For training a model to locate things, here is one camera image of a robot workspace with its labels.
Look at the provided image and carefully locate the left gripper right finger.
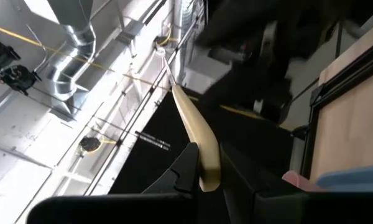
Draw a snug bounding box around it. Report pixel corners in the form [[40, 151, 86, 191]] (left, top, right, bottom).
[[219, 142, 310, 224]]

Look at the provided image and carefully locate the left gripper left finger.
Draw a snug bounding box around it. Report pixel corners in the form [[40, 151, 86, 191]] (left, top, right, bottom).
[[142, 142, 201, 200]]

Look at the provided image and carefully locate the cream-handled metal knife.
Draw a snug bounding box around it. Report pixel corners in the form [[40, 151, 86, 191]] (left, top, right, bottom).
[[159, 49, 222, 193]]

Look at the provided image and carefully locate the pink plastic cup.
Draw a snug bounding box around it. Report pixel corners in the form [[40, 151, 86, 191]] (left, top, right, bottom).
[[281, 170, 326, 192]]

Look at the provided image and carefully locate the blue plastic tray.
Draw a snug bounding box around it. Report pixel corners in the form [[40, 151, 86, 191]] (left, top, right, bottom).
[[315, 164, 373, 193]]

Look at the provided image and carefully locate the yellow hanging cable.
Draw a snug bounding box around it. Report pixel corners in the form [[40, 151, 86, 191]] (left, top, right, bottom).
[[0, 24, 264, 121]]

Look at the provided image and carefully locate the black reel with yellow cable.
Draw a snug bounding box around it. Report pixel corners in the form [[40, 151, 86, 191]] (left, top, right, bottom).
[[78, 136, 102, 153]]

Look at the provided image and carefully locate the silver ventilation duct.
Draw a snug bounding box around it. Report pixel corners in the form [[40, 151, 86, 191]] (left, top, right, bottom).
[[45, 0, 98, 102]]

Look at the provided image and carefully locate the black ceiling cable reel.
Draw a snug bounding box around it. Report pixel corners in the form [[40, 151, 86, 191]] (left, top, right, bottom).
[[0, 17, 21, 67], [0, 64, 42, 95]]

